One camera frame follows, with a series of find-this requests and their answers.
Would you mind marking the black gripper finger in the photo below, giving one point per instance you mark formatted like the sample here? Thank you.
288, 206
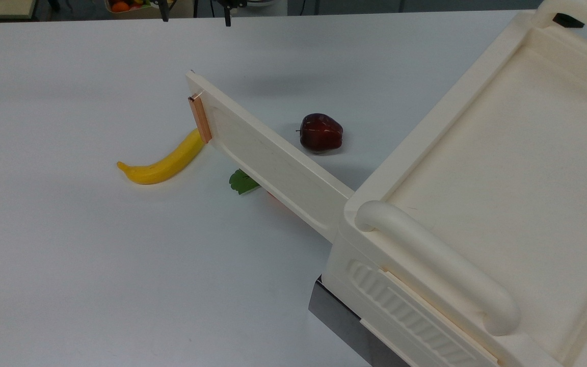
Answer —
163, 12
228, 15

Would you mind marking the cream cabinet door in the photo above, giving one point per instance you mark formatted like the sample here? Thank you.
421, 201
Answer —
273, 158

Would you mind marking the cream plastic cabinet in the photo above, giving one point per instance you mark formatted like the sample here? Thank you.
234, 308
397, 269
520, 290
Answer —
502, 178

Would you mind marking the basket of fruit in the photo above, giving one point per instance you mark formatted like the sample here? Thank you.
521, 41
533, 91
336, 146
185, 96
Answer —
125, 6

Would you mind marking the dark red toy apple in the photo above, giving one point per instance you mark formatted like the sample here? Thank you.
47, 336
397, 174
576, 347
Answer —
321, 132

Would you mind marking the yellow toy banana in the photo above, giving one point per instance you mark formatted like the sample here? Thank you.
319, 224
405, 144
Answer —
163, 167

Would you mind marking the orange toy carrot green leaves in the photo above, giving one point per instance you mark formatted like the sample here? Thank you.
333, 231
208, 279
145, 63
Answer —
242, 182

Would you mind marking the dark brown drawer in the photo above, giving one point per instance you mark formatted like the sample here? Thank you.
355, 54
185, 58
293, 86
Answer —
339, 318

